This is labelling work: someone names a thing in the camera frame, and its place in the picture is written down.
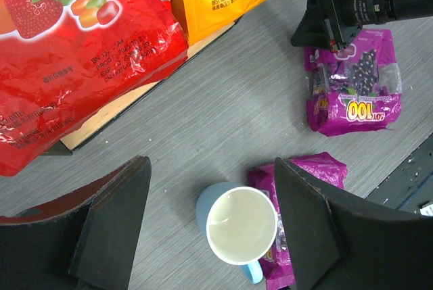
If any red candy bag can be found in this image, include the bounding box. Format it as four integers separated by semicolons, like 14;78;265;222
1;0;188;176

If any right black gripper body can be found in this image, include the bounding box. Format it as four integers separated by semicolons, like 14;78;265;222
306;0;361;50

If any blue and white mug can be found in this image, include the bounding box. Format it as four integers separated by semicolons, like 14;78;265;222
196;182;277;268

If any purple candy bag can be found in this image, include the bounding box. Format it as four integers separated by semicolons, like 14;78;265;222
241;152;348;289
304;29;403;137

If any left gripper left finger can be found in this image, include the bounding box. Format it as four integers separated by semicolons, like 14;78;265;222
1;156;152;289

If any wooden wire-frame shelf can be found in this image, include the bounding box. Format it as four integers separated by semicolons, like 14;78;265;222
43;18;240;156

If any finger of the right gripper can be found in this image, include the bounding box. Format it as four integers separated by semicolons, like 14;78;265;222
290;7;329;49

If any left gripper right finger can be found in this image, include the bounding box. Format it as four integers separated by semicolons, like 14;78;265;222
274;158;432;289

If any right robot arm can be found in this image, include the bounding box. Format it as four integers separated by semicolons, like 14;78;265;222
291;0;432;52

